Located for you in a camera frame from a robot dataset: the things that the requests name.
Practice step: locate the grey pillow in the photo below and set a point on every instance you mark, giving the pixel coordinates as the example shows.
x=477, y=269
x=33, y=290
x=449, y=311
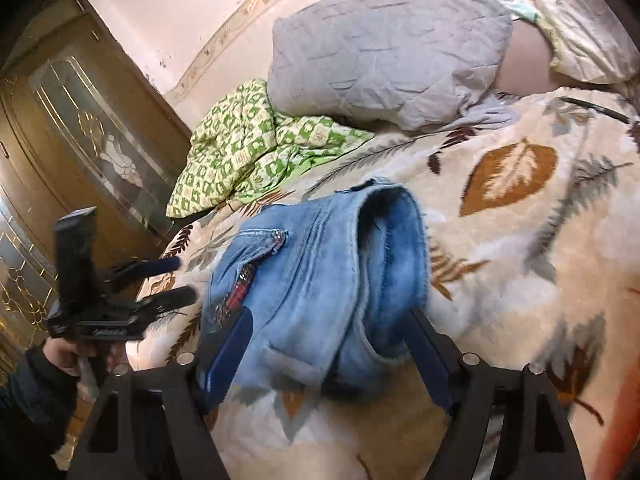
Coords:
x=385, y=50

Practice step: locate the blue denim pants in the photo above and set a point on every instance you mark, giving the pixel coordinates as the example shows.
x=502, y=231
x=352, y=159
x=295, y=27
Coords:
x=310, y=280

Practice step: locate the wooden wardrobe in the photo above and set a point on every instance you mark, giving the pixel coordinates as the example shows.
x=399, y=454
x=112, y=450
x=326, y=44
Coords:
x=75, y=135

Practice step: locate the teal cloth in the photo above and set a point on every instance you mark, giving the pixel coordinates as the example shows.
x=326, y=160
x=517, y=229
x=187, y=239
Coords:
x=522, y=11

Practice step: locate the person's left forearm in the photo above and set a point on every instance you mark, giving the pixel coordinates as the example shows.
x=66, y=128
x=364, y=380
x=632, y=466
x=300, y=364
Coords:
x=35, y=400

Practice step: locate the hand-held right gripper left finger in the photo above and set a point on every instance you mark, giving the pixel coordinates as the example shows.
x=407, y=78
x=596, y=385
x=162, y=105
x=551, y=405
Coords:
x=227, y=355

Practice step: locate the black pen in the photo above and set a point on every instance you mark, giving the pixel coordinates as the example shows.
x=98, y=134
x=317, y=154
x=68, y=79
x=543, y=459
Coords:
x=600, y=108

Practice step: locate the person's left hand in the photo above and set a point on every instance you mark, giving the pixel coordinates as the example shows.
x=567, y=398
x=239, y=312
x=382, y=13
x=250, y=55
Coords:
x=62, y=355

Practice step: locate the green patterned cloth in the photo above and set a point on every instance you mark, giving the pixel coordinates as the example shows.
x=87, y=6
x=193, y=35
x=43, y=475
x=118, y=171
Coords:
x=240, y=155

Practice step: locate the cream quilted pillow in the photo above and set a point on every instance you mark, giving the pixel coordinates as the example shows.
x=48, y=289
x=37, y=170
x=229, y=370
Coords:
x=585, y=30

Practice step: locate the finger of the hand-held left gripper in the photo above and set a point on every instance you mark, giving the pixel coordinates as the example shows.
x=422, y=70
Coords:
x=150, y=267
x=170, y=300

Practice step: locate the tan bolster cushion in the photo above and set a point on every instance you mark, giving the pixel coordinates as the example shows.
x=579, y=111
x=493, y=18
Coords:
x=525, y=65

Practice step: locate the cream leaf-print blanket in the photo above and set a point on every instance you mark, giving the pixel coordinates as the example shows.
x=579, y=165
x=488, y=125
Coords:
x=500, y=260

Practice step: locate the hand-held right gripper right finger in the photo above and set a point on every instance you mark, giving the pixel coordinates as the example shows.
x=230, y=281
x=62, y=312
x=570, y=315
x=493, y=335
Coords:
x=430, y=360

